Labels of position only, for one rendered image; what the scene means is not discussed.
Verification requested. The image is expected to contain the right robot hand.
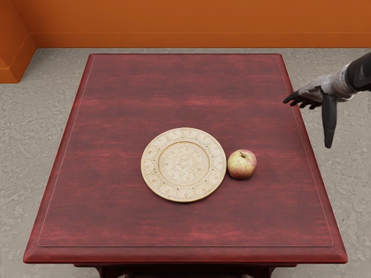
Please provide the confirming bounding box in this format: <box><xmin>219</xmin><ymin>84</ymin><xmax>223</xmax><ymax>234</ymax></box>
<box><xmin>283</xmin><ymin>64</ymin><xmax>359</xmax><ymax>149</ymax></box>

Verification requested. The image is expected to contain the cream patterned round plate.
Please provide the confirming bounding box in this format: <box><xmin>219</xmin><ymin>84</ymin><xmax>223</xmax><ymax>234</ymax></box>
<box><xmin>140</xmin><ymin>127</ymin><xmax>227</xmax><ymax>203</ymax></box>

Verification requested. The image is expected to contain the red and yellow apple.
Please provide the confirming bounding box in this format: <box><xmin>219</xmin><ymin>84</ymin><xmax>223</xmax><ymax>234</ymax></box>
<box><xmin>227</xmin><ymin>149</ymin><xmax>258</xmax><ymax>180</ymax></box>

